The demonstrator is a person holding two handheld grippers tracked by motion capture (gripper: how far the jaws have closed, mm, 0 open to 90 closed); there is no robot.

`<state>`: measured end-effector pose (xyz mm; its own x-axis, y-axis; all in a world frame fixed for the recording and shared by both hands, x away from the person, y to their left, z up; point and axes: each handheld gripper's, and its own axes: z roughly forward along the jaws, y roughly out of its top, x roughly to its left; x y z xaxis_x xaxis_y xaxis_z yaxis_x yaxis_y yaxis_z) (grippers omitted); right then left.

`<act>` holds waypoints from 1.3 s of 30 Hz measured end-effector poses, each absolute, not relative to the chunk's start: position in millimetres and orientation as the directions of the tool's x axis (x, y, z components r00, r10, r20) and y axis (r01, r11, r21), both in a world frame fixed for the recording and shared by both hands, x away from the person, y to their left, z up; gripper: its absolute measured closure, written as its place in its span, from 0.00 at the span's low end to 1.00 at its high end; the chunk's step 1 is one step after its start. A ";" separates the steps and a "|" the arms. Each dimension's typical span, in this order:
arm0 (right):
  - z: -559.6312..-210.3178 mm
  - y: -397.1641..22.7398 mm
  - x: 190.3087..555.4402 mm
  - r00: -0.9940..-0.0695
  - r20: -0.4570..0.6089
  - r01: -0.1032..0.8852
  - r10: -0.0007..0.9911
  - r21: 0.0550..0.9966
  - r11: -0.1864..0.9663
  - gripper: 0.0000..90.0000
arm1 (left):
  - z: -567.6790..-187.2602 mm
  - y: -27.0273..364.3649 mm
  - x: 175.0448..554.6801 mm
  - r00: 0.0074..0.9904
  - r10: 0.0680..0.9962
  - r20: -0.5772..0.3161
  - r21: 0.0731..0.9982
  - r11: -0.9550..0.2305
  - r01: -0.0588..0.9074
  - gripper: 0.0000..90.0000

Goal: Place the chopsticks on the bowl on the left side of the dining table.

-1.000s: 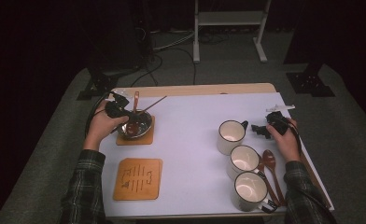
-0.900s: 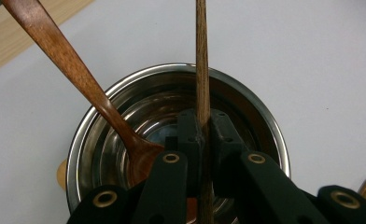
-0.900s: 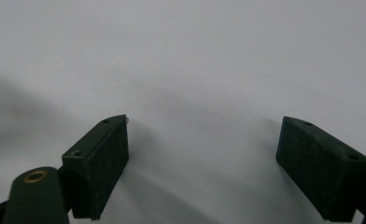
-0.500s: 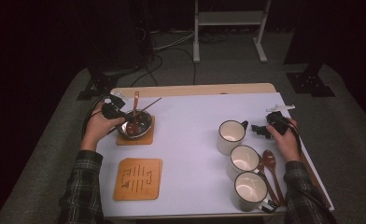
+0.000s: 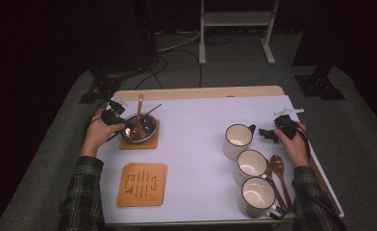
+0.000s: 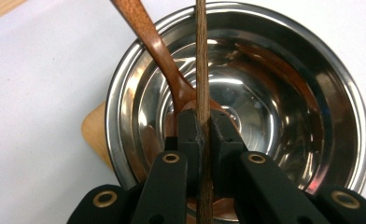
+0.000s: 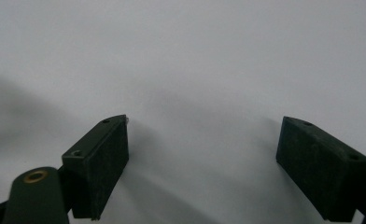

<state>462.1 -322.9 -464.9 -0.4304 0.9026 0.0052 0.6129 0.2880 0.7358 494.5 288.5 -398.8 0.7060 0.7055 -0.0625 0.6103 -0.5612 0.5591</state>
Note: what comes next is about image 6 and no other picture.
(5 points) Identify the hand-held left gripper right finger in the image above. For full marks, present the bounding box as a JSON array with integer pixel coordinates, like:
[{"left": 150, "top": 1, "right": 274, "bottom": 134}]
[{"left": 208, "top": 109, "right": 248, "bottom": 199}]

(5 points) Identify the orange printed coaster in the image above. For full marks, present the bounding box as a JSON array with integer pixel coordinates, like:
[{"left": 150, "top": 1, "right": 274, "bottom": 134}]
[{"left": 80, "top": 101, "right": 117, "bottom": 171}]

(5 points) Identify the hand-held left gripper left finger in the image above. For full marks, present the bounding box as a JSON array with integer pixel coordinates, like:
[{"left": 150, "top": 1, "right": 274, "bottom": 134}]
[{"left": 164, "top": 108, "right": 204, "bottom": 199}]

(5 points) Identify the slim brown wooden chopstick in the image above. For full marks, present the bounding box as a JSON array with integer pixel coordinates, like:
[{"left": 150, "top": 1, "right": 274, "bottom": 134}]
[{"left": 194, "top": 0, "right": 215, "bottom": 224}]

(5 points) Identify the red-brown wooden spoon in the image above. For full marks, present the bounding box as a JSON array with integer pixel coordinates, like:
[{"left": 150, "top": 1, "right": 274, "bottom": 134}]
[{"left": 109, "top": 0, "right": 235, "bottom": 132}]

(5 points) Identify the stainless steel bowl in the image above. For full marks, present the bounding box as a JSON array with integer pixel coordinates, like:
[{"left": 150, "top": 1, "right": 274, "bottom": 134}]
[{"left": 105, "top": 1, "right": 366, "bottom": 222}]

